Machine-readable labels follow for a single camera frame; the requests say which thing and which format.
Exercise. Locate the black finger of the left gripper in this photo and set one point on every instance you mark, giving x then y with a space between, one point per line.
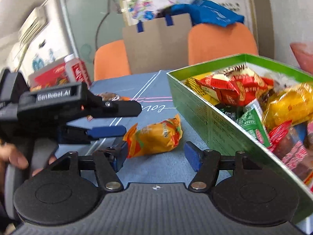
112 109

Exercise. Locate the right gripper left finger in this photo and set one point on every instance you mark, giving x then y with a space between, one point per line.
107 163

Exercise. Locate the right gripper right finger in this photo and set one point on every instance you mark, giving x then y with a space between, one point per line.
206 165

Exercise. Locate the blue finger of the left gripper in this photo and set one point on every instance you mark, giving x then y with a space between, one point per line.
77 135

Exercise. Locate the orange yellow snack packet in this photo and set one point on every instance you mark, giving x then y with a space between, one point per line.
154 138

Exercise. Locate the person's left hand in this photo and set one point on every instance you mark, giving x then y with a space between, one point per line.
11 155

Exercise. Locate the white red-label bottle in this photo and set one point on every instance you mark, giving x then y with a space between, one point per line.
76 70

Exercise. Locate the red snack box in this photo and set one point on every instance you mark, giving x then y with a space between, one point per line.
49 76

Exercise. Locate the left orange chair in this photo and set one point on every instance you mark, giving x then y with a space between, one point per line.
111 61

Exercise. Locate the orange chair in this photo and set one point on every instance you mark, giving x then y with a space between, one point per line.
111 61
208 42

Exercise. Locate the red snack packet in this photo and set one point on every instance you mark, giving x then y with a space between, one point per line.
235 86

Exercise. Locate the brown cardboard sheet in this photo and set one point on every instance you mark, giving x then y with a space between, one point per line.
158 44

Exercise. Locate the white air conditioner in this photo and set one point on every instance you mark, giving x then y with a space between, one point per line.
34 23

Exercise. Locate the large yellow snack bag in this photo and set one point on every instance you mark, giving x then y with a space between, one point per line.
291 104

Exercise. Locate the right orange chair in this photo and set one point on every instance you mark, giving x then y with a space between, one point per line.
208 42

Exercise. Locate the blue plastic bag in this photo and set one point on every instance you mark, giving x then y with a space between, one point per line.
205 11

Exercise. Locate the red translucent bowl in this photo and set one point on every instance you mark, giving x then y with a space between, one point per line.
303 52

